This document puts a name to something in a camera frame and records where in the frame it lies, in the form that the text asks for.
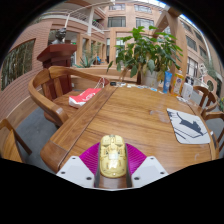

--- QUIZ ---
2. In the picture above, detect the bunch of keys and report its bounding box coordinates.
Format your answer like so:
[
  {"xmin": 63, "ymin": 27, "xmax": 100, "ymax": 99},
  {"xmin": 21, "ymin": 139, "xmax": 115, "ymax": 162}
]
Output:
[{"xmin": 97, "ymin": 77, "xmax": 107, "ymax": 89}]

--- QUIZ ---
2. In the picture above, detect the white mouse pad, dark print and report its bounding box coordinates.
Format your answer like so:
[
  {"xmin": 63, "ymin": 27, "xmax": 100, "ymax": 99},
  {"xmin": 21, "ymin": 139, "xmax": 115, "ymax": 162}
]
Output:
[{"xmin": 166, "ymin": 107, "xmax": 212, "ymax": 145}]

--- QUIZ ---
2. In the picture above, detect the blue tube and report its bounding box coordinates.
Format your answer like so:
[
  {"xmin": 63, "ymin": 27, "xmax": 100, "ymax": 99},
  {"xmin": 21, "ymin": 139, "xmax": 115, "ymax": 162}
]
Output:
[{"xmin": 162, "ymin": 70, "xmax": 173, "ymax": 94}]

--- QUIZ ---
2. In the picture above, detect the dark red wooden pedestal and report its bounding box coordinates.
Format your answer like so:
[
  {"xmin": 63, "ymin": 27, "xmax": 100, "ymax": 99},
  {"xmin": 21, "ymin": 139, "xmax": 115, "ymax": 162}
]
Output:
[{"xmin": 36, "ymin": 43, "xmax": 78, "ymax": 69}]

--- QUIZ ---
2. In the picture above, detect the dark bust statue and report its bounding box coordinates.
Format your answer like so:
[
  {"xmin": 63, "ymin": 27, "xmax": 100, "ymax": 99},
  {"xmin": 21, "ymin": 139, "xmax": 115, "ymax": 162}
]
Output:
[{"xmin": 50, "ymin": 27, "xmax": 68, "ymax": 46}]

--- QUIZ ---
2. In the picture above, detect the wooden armchair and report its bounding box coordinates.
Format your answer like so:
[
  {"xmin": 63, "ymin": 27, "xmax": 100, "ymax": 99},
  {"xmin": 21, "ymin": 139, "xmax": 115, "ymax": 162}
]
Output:
[
  {"xmin": 192, "ymin": 85, "xmax": 218, "ymax": 111},
  {"xmin": 201, "ymin": 111, "xmax": 224, "ymax": 151},
  {"xmin": 27, "ymin": 65, "xmax": 110, "ymax": 128}
]

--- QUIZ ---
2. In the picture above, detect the red and white bag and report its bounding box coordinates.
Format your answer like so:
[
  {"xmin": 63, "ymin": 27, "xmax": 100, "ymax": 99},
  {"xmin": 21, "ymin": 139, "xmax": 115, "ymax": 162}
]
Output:
[{"xmin": 68, "ymin": 87, "xmax": 102, "ymax": 109}]

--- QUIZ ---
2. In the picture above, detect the green potted plant, white pot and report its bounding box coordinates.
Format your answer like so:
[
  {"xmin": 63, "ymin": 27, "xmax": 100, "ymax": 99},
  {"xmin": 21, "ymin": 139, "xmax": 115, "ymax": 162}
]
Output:
[{"xmin": 106, "ymin": 25, "xmax": 184, "ymax": 89}]

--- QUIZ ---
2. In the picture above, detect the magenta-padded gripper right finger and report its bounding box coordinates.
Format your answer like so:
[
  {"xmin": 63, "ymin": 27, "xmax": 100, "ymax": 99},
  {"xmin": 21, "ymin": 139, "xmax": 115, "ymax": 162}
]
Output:
[{"xmin": 125, "ymin": 143, "xmax": 169, "ymax": 190}]

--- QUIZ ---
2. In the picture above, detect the agave plant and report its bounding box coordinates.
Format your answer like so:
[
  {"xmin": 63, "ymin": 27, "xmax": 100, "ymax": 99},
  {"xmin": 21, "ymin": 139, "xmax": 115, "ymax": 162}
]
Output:
[{"xmin": 74, "ymin": 49, "xmax": 98, "ymax": 69}]

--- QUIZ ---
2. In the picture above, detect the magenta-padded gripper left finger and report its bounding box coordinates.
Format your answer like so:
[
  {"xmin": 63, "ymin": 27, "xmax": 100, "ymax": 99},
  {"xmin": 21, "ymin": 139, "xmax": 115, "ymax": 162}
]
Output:
[{"xmin": 55, "ymin": 142, "xmax": 102, "ymax": 190}]

